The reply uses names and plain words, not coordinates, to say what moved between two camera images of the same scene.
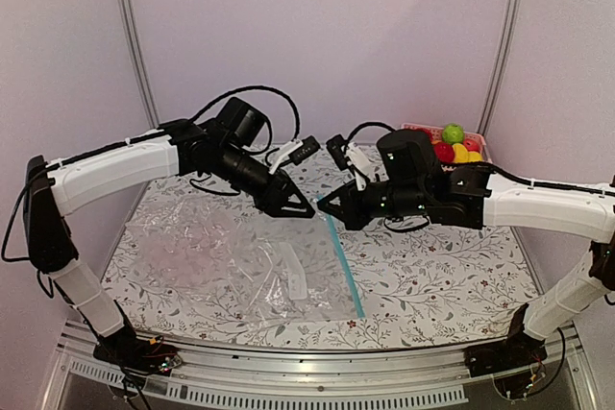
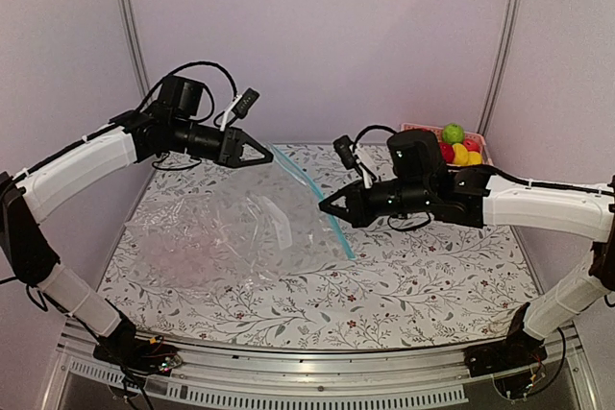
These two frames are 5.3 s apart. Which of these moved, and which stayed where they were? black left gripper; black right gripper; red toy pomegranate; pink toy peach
Moved: black left gripper
Stayed: red toy pomegranate; pink toy peach; black right gripper
